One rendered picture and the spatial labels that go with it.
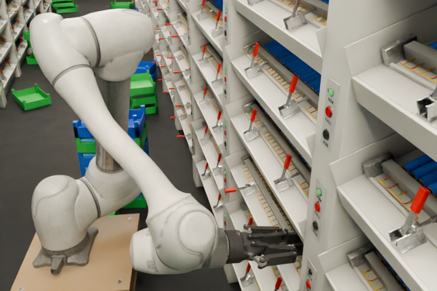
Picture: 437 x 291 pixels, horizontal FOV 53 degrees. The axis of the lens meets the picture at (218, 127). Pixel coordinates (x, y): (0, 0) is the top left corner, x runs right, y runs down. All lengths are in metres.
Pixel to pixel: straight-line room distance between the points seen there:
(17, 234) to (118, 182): 0.89
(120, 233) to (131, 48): 0.75
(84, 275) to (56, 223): 0.19
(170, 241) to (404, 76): 0.46
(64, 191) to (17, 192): 1.13
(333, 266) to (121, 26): 0.75
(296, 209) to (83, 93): 0.55
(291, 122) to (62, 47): 0.56
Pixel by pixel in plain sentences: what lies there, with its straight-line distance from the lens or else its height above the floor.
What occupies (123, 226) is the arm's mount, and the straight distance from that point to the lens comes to 1.70.
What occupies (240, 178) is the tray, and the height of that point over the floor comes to 0.55.
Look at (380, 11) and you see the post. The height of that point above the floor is 1.22.
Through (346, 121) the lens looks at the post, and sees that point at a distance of 0.72.
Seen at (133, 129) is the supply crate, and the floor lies 0.44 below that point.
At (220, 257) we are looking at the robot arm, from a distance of 1.00.
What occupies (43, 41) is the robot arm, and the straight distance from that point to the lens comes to 1.13.
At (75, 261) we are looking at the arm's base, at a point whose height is 0.31.
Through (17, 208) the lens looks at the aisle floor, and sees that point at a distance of 2.47.
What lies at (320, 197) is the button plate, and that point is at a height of 0.88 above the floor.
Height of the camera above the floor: 1.35
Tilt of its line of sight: 27 degrees down
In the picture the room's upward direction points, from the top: straight up
